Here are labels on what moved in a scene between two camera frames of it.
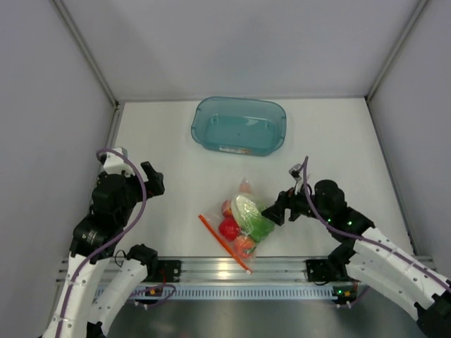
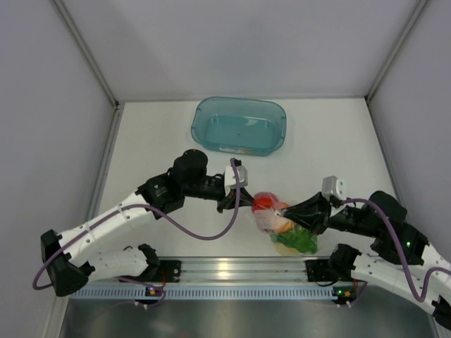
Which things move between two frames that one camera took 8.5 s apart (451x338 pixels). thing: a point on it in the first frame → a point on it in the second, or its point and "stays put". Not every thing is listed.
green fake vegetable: (261, 228) → (298, 237)
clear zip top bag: (240, 224) → (288, 235)
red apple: (228, 227) → (263, 200)
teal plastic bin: (239, 126) stays put
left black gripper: (154, 183) → (228, 202)
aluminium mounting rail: (223, 270) stays put
